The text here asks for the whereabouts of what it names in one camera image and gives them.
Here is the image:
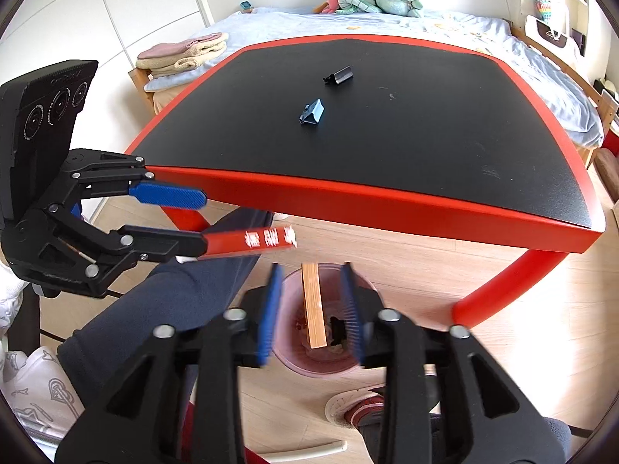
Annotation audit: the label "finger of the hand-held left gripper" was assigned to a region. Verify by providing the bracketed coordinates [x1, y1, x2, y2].
[29, 208, 209, 298]
[48, 151, 208, 213]

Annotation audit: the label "red-edged black table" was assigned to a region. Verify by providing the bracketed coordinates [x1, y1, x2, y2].
[125, 34, 607, 327]

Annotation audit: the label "brown wooden strip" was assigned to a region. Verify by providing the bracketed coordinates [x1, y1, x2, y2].
[301, 263, 328, 350]

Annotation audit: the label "long red paper box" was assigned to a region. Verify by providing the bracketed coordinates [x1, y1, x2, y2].
[200, 225, 297, 257]

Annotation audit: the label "folded towels stack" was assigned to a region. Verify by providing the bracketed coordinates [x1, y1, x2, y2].
[136, 32, 229, 78]

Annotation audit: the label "pink waste bin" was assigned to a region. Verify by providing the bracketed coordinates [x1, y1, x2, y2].
[273, 263, 392, 379]

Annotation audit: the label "brown floor cushion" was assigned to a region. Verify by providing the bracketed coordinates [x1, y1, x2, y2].
[595, 147, 619, 204]

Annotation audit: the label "white printed garment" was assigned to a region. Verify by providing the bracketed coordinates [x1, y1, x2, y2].
[0, 271, 85, 462]

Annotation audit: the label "black plastic clip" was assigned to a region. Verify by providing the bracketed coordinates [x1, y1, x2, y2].
[323, 65, 355, 87]

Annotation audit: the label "bed with blue sheet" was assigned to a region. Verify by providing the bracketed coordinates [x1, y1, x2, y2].
[128, 10, 619, 170]

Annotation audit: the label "blue plastic clip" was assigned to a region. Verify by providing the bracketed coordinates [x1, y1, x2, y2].
[296, 99, 326, 126]

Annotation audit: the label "white plastic strip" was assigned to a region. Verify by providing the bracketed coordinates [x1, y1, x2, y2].
[285, 440, 348, 462]

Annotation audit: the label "pile of clothes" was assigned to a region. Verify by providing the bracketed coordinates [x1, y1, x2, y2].
[592, 75, 619, 103]

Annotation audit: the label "folded pink blanket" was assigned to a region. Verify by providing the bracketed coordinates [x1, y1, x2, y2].
[135, 43, 194, 61]

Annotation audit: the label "red white shoe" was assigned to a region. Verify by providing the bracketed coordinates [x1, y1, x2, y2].
[324, 387, 388, 430]

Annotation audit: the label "blue trousers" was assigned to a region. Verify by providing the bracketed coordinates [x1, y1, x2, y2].
[57, 208, 571, 464]

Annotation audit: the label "striped plush toy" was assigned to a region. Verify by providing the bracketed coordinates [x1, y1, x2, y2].
[336, 0, 383, 15]

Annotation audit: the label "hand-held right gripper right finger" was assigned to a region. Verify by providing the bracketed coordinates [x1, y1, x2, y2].
[341, 263, 571, 464]

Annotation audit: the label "white tote bag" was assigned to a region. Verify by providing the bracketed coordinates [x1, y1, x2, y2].
[525, 14, 581, 52]

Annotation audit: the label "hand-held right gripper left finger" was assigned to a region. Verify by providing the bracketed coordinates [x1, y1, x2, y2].
[55, 263, 286, 464]

